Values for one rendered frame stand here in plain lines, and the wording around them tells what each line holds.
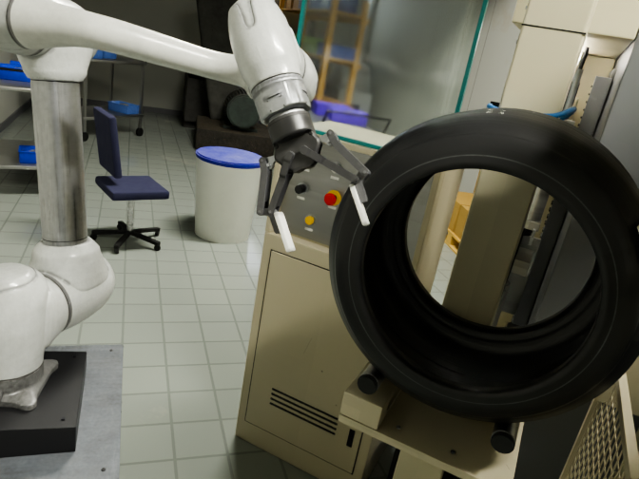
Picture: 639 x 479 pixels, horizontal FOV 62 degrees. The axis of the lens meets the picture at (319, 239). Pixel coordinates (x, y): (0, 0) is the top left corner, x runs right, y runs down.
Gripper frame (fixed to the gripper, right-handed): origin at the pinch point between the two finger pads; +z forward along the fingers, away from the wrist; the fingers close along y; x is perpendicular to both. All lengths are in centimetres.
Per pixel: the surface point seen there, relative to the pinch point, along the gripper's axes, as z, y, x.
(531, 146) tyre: -2.3, 35.0, 5.5
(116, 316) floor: -6, -165, 160
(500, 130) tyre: -6.7, 31.7, 7.1
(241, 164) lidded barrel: -85, -112, 270
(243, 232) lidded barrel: -42, -137, 297
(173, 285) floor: -15, -155, 207
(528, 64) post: -23, 45, 40
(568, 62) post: -20, 52, 38
